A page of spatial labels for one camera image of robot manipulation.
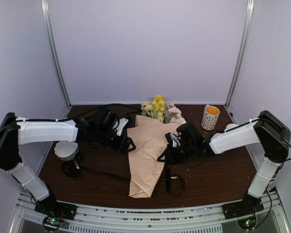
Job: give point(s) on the pink fake flower stem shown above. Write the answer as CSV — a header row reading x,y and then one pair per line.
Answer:
x,y
172,114

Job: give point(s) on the left aluminium frame post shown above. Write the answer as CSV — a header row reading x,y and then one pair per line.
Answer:
x,y
54,54

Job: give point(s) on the pale yellow fake flower stem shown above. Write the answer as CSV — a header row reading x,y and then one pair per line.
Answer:
x,y
146,108

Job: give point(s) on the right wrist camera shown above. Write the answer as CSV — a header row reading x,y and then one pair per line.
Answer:
x,y
173,139

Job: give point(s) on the small white patterned bowl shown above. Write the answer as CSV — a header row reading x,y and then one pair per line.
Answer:
x,y
231,126

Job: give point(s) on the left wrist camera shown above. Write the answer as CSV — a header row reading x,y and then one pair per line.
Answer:
x,y
120,125

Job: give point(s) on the right aluminium frame post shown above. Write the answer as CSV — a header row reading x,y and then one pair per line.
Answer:
x,y
241,54

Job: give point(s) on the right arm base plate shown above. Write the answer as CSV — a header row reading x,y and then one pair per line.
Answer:
x,y
239,209

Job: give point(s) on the aluminium frame post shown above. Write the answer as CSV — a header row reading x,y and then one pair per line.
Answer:
x,y
241,54
54,54

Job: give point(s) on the bright yellow fake flower stem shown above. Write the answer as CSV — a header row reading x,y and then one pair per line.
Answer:
x,y
158,108

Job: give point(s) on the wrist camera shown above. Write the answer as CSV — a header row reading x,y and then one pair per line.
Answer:
x,y
120,125
173,139

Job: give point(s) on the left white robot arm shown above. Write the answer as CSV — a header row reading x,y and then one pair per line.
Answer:
x,y
16,131

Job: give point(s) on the front aluminium rail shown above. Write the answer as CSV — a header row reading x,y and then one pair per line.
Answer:
x,y
200,219

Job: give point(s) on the pink and green wrapping paper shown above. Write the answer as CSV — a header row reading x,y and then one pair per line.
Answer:
x,y
149,138

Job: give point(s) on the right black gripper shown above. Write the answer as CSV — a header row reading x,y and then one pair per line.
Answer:
x,y
168,154

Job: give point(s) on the white scalloped bowl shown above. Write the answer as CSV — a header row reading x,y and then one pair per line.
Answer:
x,y
66,151

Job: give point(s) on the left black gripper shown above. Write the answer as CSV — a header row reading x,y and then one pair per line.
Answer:
x,y
122,146

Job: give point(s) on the patterned mug with yellow inside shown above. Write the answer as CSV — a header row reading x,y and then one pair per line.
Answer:
x,y
210,117

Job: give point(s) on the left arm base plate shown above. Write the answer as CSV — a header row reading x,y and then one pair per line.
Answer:
x,y
60,211

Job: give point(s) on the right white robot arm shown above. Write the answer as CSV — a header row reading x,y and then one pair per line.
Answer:
x,y
266,130

